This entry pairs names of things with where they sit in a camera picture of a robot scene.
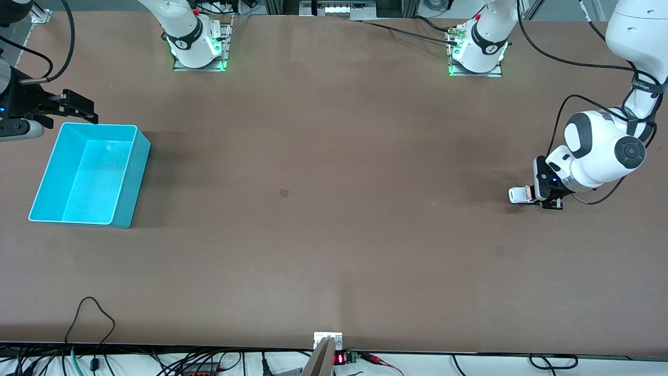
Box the white jeep toy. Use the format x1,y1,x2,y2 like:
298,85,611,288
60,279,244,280
509,186,538,206

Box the teal plastic bin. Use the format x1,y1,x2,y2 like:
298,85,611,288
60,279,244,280
28,122,152,229

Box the grey control device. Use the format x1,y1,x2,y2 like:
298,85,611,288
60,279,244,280
299,0,377,21

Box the aluminium profile bar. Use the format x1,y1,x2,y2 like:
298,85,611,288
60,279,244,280
301,336,336,376

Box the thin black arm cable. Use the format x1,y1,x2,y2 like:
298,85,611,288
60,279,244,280
0,36,54,80

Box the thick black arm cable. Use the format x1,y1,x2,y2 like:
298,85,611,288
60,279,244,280
20,0,75,84

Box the long black looping cable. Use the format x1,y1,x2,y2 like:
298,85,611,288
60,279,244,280
516,0,668,205

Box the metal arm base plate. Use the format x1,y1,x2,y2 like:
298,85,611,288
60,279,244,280
173,15,230,72
449,25,503,78

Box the black coiled cable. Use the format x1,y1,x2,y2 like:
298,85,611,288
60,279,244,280
529,354,579,371

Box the black looped cable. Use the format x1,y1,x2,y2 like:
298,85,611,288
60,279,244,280
64,296,116,372

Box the black base power cable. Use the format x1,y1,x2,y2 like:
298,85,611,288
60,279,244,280
359,20,460,48

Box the red clip wires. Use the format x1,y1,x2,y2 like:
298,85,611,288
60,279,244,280
358,352,405,376

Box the silver camera mount bracket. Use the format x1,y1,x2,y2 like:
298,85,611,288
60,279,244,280
314,332,343,350

